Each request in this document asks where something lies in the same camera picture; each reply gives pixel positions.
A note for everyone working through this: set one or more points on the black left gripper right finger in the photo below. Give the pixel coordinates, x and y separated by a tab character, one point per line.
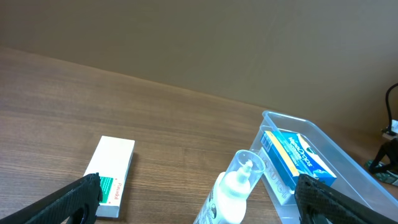
319	203

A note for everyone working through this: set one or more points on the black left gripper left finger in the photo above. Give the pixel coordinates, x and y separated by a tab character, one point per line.
75	203

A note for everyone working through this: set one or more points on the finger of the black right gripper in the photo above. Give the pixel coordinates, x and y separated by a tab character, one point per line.
388	149

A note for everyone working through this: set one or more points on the blue yellow lozenge box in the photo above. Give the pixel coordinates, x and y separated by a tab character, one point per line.
292	155

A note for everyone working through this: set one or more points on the white green medicine box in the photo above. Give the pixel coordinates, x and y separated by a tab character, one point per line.
111	160

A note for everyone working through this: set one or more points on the white spray bottle clear cap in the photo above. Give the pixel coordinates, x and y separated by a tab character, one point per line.
227	201

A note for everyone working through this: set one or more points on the white blue plaster box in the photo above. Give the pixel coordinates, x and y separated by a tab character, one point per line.
284	194

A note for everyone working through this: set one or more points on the clear plastic container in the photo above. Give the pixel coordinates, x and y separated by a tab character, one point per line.
351	179

